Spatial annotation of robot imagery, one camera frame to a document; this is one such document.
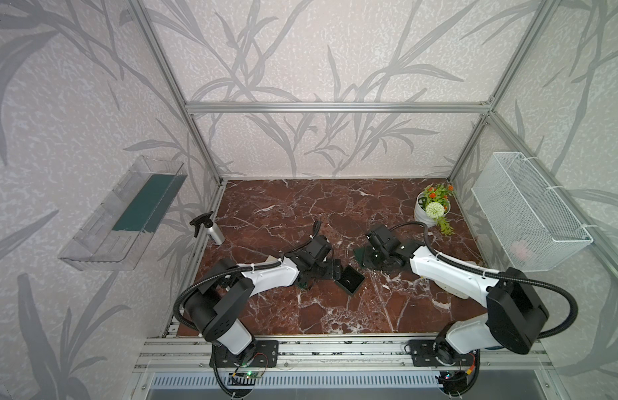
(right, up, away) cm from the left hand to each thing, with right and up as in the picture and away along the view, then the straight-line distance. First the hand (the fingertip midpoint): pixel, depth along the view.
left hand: (336, 272), depth 88 cm
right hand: (+9, +5, -1) cm, 11 cm away
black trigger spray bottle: (-46, +14, +5) cm, 49 cm away
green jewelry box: (+8, +8, -11) cm, 16 cm away
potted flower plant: (+36, +24, +3) cm, 44 cm away
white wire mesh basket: (+49, +18, -25) cm, 58 cm away
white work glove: (+52, +2, +6) cm, 52 cm away
